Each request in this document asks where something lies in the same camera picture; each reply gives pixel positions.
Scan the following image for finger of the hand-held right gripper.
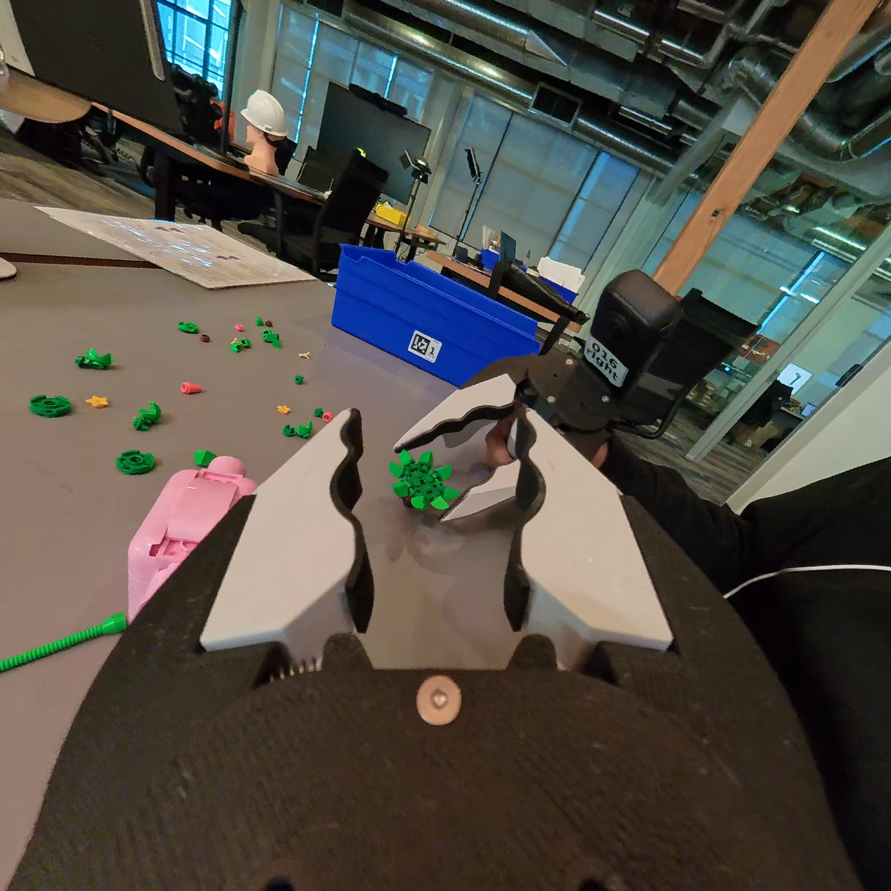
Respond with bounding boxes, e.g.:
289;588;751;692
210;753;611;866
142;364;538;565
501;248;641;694
393;372;522;455
439;463;523;524

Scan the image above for wooden post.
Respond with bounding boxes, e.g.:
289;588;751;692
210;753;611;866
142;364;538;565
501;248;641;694
653;0;886;298

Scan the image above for green toy stem rod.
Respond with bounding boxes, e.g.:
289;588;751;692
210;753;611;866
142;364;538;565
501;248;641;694
0;612;129;673

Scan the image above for mannequin head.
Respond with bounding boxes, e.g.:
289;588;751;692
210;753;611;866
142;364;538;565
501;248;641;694
242;125;281;173

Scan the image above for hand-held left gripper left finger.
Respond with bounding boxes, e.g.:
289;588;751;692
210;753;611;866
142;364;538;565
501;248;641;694
200;408;375;654

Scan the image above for person's right hand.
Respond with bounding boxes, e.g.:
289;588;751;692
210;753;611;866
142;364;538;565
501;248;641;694
484;416;522;467

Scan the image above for blue plastic bin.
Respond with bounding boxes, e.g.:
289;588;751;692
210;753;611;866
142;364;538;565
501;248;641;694
330;243;543;388

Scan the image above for green toy leafy plant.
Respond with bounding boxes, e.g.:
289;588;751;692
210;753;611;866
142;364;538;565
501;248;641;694
388;449;462;514

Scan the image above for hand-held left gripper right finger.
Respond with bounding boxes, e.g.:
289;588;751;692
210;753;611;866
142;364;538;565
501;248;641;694
503;409;675;669

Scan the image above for white hard hat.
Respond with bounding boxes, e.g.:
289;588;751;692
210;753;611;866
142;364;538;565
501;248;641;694
239;88;289;139

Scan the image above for black light stand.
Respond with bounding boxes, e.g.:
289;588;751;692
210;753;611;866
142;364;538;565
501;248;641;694
464;146;484;246
399;148;433;234

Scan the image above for white paper mat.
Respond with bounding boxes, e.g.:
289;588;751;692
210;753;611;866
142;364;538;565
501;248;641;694
33;206;319;291

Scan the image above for large black monitor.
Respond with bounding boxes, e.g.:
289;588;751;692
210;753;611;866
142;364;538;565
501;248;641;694
8;0;169;138

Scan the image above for white jacket cord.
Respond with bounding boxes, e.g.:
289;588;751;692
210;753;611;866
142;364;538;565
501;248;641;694
723;564;891;600

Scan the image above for white paper stack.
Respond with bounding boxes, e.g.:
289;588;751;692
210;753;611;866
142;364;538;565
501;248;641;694
539;255;587;291

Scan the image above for pink toy watering can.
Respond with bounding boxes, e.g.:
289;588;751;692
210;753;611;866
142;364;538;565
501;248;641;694
127;455;259;622

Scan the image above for wooden desk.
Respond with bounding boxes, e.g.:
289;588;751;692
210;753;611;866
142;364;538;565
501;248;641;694
425;249;583;334
89;103;329;234
365;212;448;264

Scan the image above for person's right forearm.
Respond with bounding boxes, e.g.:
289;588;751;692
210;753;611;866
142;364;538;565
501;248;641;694
606;435;749;607

